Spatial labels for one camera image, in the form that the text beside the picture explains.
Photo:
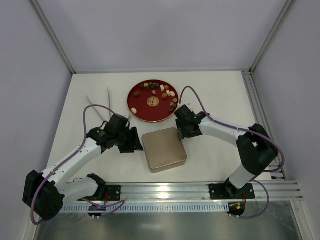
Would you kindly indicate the metal tongs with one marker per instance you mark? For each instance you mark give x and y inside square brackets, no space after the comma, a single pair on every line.
[100,96]

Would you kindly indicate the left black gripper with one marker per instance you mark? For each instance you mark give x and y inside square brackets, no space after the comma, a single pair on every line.
[128,141]

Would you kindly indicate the red round tray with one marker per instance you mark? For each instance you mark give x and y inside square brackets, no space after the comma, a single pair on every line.
[146,98]

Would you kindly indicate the white oval chocolate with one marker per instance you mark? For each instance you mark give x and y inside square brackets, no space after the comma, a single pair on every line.
[134,111]

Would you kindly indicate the aluminium rail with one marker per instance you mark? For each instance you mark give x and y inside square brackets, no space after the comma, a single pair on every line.
[277,190]

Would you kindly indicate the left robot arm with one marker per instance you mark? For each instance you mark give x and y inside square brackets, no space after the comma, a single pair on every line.
[46,192]

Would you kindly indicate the gold square tin box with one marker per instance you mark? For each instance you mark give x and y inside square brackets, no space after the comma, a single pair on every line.
[158,165]

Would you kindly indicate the gold tin lid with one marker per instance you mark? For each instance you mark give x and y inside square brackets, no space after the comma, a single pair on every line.
[164,143]

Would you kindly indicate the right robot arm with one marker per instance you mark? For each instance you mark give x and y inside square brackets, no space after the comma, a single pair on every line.
[255,149]

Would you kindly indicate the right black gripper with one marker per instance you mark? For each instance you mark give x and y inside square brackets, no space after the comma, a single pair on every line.
[185,128]

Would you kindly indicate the perforated cable duct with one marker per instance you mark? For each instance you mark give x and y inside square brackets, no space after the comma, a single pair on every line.
[148,207]

